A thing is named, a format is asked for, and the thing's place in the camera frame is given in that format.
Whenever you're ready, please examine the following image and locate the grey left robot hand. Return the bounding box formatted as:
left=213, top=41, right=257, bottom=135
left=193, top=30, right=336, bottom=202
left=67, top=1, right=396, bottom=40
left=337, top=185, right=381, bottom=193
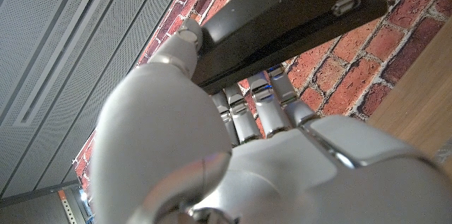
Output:
left=90, top=18, right=452, bottom=224

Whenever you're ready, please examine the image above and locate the black stapler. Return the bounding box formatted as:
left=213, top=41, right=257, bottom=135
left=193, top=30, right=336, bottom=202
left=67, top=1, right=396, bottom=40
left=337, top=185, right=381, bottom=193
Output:
left=190, top=0, right=389, bottom=94

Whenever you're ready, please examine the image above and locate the printed red brick backdrop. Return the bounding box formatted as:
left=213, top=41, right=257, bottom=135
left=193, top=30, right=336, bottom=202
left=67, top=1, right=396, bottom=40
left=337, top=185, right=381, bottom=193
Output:
left=72, top=0, right=452, bottom=200

